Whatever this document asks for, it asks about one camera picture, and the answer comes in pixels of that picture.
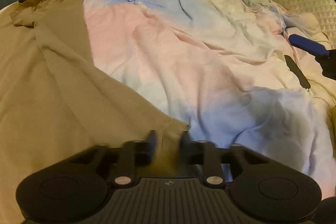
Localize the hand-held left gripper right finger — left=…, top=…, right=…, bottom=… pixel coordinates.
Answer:
left=181, top=132, right=266, bottom=188

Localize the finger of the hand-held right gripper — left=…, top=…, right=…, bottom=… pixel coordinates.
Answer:
left=288, top=34, right=331, bottom=58
left=284, top=54, right=312, bottom=89

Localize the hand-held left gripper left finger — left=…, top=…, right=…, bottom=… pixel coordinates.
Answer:
left=63, top=130, right=159, bottom=188

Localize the beige t-shirt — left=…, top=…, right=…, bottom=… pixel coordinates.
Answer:
left=0, top=0, right=191, bottom=224

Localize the quilted cream pillow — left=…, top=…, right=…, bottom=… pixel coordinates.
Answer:
left=270, top=0, right=336, bottom=42

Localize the pastel tie-dye bed blanket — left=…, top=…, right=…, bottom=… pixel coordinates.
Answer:
left=83, top=0, right=336, bottom=188

